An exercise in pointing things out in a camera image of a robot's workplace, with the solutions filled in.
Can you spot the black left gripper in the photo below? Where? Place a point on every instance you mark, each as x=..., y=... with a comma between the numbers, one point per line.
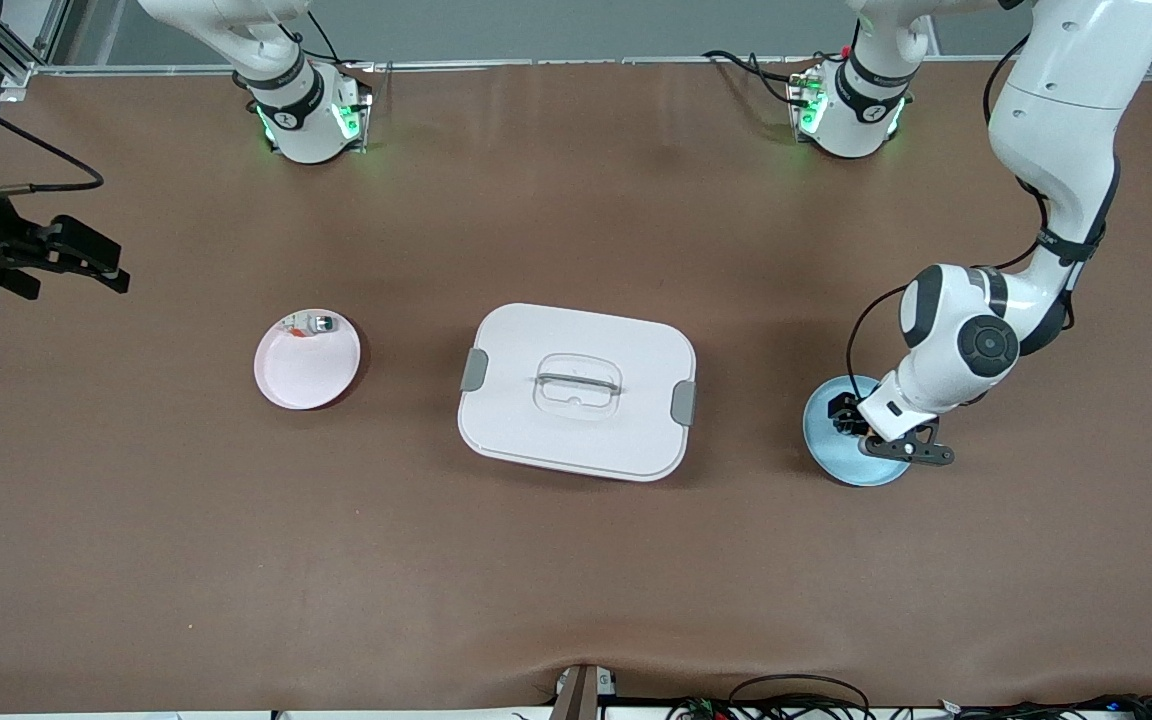
x=845, y=415

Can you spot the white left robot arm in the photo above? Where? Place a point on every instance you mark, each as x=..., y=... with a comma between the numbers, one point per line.
x=1066, y=90

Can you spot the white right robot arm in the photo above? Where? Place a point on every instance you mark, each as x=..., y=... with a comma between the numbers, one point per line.
x=296, y=110

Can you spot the light blue round plate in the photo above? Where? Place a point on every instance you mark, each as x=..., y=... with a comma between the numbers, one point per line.
x=851, y=465

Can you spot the grey box latch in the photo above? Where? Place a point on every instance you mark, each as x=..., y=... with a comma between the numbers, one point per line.
x=683, y=403
x=474, y=370

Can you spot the pink round plate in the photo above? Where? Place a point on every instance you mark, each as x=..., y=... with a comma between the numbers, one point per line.
x=306, y=375

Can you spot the white lidded storage box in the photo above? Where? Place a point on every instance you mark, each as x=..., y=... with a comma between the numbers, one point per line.
x=576, y=440

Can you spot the brown table mat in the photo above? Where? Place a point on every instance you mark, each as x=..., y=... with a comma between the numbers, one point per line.
x=576, y=580

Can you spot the aluminium frame profile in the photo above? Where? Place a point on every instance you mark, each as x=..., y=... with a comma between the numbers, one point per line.
x=26, y=45

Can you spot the camera stand post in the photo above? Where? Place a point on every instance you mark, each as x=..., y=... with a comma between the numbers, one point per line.
x=584, y=695

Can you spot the silver table edge rail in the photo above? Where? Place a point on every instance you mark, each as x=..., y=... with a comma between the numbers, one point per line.
x=586, y=64

